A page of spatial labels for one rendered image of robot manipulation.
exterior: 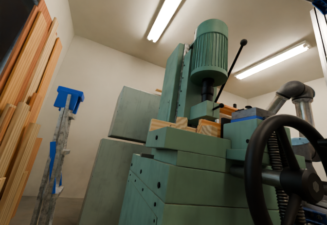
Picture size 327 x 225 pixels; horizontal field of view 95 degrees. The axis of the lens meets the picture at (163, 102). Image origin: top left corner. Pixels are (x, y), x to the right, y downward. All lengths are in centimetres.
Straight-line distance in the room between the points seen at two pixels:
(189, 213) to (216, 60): 59
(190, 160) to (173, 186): 8
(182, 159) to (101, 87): 273
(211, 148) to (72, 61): 303
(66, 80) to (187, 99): 261
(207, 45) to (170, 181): 61
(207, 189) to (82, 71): 294
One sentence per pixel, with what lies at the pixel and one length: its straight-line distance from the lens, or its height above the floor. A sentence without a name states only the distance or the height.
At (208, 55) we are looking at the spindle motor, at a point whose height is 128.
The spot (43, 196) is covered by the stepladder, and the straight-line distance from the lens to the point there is 124.
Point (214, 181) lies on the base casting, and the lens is 51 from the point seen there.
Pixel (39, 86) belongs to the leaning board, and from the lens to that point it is 235.
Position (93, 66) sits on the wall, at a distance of 322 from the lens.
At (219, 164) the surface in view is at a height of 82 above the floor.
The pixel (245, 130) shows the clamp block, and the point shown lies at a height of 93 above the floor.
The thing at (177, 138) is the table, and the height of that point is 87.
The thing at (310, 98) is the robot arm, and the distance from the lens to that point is 144.
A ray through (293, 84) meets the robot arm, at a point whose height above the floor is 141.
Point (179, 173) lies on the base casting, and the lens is 45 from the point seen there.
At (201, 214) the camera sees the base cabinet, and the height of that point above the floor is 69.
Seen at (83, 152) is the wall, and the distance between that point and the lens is 290.
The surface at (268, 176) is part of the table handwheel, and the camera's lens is 46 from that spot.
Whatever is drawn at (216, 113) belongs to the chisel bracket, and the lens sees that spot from 68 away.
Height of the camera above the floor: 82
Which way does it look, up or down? 19 degrees up
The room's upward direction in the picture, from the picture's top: 9 degrees clockwise
